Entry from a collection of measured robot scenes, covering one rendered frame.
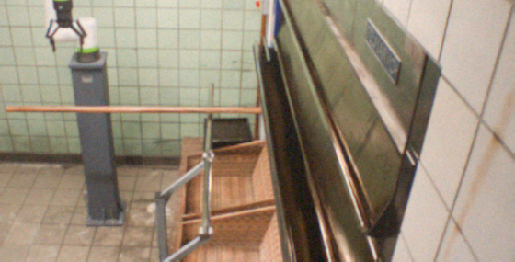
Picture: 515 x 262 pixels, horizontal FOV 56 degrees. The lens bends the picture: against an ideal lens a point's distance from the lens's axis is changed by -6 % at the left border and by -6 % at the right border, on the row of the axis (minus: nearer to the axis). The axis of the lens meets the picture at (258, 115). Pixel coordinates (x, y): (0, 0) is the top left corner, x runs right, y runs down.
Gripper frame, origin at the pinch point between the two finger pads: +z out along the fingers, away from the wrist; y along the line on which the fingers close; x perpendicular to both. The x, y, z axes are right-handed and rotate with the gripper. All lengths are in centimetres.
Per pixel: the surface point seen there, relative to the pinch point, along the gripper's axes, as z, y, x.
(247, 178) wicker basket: 86, -94, -7
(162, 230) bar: 69, -46, 54
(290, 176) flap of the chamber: 2, -91, 102
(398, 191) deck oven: -42, -96, 165
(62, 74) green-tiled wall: 68, 35, -114
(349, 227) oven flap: -13, -98, 143
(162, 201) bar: 51, -47, 54
